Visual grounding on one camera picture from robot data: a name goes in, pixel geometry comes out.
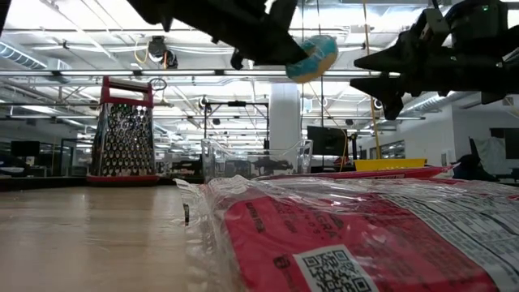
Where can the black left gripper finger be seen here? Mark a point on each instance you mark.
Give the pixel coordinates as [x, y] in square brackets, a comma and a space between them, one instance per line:
[271, 44]

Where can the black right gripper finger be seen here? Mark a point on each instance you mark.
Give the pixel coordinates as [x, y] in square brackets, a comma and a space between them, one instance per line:
[389, 89]
[385, 58]

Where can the blue glazed donut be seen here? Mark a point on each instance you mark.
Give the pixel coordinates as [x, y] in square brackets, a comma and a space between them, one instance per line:
[318, 57]

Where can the red packet with barcodes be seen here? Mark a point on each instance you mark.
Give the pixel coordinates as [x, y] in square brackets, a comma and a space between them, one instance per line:
[365, 235]

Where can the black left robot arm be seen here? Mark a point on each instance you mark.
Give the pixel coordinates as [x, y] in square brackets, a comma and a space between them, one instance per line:
[154, 10]

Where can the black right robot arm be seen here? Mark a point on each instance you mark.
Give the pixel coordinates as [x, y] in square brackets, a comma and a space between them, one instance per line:
[486, 52]

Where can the yellow plastic basket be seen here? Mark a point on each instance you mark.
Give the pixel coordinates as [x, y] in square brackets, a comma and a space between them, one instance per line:
[389, 164]

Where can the white pillar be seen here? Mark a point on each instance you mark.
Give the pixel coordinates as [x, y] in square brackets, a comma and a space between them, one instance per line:
[286, 121]

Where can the person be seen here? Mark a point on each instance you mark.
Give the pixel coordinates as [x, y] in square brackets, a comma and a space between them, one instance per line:
[470, 168]

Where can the clear plastic bin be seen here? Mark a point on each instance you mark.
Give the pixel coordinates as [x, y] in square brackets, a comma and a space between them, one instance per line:
[255, 162]

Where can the long ceiling light bar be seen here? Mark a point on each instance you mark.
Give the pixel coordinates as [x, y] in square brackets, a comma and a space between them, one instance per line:
[101, 73]

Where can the red steel box grater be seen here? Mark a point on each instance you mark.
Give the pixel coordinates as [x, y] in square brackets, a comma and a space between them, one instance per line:
[123, 142]

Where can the black overhead frame rig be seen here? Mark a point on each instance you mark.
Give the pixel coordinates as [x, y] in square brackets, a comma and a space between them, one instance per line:
[237, 104]

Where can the black wall monitor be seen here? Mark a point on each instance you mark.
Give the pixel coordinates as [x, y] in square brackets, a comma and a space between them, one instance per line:
[326, 140]

